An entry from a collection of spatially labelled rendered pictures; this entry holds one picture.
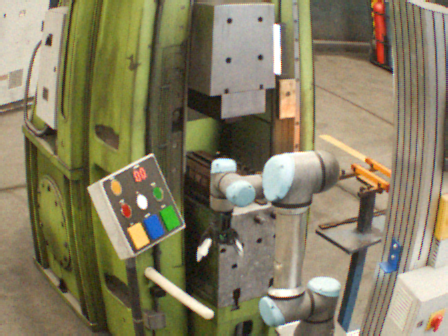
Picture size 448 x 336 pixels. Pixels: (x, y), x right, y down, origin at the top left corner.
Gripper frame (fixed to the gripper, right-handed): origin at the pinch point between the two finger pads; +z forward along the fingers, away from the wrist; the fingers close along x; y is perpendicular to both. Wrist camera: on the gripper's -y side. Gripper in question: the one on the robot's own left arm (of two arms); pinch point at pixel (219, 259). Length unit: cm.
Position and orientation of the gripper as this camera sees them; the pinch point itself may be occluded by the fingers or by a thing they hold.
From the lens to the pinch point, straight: 286.0
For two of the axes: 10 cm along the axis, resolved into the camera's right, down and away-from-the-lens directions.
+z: -0.3, 9.4, 3.5
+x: 9.6, -0.7, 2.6
